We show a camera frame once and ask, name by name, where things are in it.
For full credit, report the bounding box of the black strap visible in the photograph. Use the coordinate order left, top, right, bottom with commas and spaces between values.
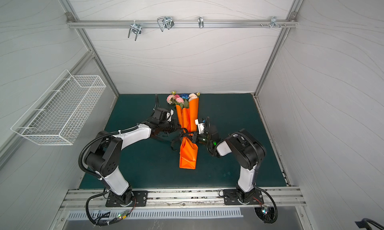
155, 130, 196, 151

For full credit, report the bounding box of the orange wrapping paper sheet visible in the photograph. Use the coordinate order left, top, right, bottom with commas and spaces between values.
176, 98, 199, 170

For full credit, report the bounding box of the pink fake flower spray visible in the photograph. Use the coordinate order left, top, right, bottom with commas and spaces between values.
167, 91, 180, 105

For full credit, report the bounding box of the blue fake rose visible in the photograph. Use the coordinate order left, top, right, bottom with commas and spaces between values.
180, 93, 189, 100

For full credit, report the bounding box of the peach fake flower spray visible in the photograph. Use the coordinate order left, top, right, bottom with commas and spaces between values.
189, 92, 200, 101

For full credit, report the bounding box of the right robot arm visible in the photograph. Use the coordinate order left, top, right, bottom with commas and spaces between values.
192, 127, 267, 205

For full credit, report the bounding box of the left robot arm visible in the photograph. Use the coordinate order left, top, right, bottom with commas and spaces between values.
78, 120, 181, 206

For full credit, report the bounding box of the white vent grille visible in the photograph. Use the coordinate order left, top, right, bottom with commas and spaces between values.
67, 208, 244, 221

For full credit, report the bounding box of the left metal u-bolt clamp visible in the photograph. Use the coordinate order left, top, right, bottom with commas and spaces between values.
128, 22, 142, 41

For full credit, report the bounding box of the metal u-bolt clamp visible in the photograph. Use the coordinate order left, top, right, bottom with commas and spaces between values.
128, 22, 142, 41
157, 16, 175, 32

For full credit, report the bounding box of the middle metal u-bolt clamp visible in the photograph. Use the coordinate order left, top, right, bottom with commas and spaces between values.
157, 16, 175, 32

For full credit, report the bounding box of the right metal bolt clamp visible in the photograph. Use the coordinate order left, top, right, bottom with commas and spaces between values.
260, 16, 287, 28

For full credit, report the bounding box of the aluminium top crossbar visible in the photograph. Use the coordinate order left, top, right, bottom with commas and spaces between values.
67, 18, 298, 29

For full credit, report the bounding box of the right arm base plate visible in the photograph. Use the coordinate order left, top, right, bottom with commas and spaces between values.
219, 189, 264, 206

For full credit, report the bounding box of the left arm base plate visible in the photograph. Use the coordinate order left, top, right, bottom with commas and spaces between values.
106, 191, 148, 208

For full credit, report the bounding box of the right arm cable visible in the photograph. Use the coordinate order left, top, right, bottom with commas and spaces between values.
253, 186, 279, 224

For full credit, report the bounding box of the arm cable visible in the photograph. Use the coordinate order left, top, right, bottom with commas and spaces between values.
85, 189, 137, 227
253, 186, 279, 224

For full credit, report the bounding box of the aluminium front rail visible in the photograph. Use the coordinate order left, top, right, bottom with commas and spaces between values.
59, 187, 307, 211

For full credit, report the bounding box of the small metal bracket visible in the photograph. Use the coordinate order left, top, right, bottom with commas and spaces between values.
198, 16, 204, 29

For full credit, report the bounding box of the white wire basket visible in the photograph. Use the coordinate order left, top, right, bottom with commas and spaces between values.
11, 70, 106, 146

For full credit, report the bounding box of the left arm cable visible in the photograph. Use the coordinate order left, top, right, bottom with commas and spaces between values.
85, 189, 137, 227

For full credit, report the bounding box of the black cable bottom right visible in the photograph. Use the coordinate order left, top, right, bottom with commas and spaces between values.
354, 217, 384, 230

